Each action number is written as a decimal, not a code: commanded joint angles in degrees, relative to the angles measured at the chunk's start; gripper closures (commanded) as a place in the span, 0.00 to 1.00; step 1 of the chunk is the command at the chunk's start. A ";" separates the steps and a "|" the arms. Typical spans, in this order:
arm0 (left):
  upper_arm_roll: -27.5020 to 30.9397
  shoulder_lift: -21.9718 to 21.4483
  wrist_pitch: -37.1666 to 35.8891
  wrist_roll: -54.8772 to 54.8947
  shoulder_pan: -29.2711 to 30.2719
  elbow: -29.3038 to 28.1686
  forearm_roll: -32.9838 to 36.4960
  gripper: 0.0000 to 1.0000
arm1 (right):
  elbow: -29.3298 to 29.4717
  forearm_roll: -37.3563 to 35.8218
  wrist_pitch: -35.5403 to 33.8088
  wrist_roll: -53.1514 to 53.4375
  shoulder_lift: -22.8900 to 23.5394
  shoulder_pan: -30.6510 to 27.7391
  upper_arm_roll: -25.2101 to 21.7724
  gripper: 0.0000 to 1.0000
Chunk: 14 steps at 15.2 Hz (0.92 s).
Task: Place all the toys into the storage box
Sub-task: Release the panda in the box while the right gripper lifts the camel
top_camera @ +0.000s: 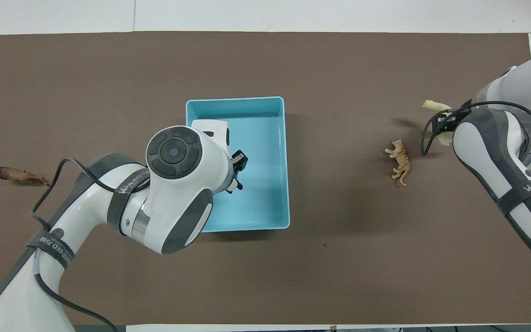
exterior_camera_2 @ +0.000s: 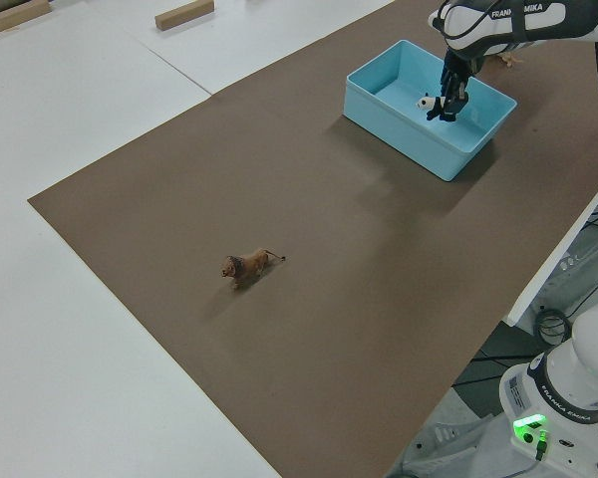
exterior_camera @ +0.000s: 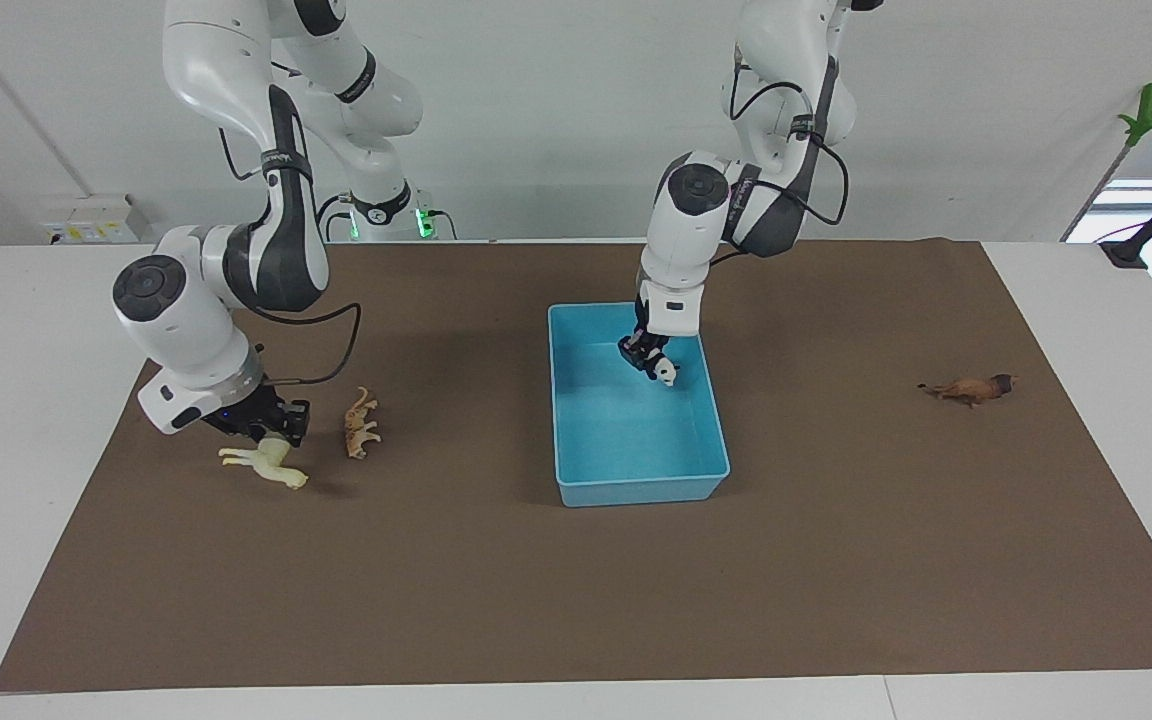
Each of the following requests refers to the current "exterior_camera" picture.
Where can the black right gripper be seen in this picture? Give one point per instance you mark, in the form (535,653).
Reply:
(261,415)

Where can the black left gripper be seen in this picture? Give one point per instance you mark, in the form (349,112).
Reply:
(646,348)

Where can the black and white panda toy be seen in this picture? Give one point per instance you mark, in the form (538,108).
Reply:
(667,372)

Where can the cream llama toy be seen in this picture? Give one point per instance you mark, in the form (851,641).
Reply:
(271,461)

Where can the tan spotted animal toy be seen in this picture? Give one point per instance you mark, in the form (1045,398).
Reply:
(358,425)

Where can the brown lion toy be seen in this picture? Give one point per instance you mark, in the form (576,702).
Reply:
(971,388)

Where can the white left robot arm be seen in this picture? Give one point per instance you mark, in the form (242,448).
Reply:
(686,230)

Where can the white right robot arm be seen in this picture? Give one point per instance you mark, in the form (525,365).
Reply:
(186,310)

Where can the light blue storage box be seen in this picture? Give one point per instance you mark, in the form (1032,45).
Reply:
(626,440)

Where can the brown table mat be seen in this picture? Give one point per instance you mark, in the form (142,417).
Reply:
(436,580)

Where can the green tipped pole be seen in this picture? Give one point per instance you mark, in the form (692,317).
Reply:
(1144,110)

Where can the white wall socket box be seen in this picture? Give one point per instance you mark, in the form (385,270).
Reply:
(91,220)

